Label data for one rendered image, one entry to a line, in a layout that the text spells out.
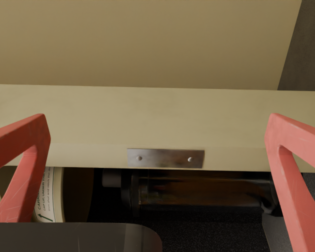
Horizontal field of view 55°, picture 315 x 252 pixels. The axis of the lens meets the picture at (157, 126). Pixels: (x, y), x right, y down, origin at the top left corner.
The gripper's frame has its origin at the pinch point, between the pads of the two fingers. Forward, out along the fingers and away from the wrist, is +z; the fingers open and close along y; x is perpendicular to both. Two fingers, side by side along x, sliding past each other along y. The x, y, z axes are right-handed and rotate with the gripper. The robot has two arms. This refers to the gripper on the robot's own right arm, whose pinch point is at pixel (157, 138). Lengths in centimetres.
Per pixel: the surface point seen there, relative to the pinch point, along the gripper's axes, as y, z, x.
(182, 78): -6, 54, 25
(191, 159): -3.2, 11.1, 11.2
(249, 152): -8.4, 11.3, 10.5
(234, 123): -7.7, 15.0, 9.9
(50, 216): 12.9, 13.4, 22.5
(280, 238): -18.8, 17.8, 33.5
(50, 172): 12.5, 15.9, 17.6
